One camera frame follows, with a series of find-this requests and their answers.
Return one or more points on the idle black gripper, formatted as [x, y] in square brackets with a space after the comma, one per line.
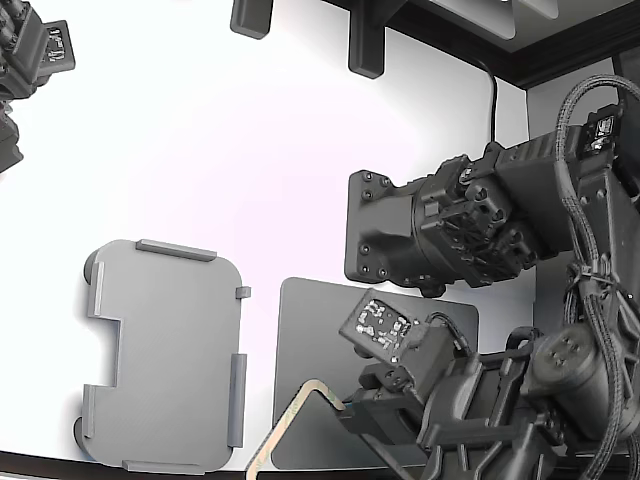
[20, 50]

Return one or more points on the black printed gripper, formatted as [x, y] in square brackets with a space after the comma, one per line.
[470, 400]

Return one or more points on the black six-joint robot arm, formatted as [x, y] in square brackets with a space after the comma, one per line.
[530, 165]

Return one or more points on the dark grey rectangular tray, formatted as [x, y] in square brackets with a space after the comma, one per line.
[310, 340]

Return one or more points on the light grey rectangular holder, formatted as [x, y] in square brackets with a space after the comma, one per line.
[170, 350]

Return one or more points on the wrist camera with bare board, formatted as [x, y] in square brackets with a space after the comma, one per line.
[382, 322]

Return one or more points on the idle gripper camera module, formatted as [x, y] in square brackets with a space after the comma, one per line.
[59, 46]

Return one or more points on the small black bracket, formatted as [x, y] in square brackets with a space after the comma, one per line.
[251, 17]

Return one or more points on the tall black bracket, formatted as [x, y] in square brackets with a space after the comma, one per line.
[366, 40]

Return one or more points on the black border rail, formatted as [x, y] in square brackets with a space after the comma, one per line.
[525, 57]

